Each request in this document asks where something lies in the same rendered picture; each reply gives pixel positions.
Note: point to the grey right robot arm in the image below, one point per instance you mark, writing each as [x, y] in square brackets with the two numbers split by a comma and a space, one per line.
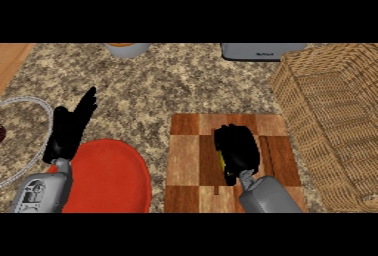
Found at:
[267, 195]

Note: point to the pale wooden board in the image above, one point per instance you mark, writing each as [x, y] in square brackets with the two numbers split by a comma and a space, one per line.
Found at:
[11, 61]

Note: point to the grey appliance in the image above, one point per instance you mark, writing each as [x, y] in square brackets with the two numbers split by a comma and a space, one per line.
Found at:
[261, 50]

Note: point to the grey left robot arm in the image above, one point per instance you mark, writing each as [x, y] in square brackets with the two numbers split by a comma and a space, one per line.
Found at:
[42, 193]

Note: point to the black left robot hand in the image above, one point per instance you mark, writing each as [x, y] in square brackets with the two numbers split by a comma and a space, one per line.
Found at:
[69, 133]

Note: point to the wicker basket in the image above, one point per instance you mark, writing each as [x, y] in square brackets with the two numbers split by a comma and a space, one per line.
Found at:
[334, 126]

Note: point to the red oval placemat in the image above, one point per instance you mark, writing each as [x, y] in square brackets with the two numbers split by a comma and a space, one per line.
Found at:
[111, 176]

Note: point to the grey cup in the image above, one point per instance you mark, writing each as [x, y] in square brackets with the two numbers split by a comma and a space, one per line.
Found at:
[126, 49]

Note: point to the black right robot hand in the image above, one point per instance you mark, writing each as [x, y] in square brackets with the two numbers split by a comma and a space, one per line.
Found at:
[238, 146]

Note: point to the dark red round object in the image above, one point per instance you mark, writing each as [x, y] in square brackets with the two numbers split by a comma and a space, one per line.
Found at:
[2, 132]

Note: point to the yellow lemon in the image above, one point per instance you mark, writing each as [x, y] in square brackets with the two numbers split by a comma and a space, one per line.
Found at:
[222, 160]

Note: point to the checkered wooden cutting board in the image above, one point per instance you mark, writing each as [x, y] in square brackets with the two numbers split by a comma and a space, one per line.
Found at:
[187, 160]

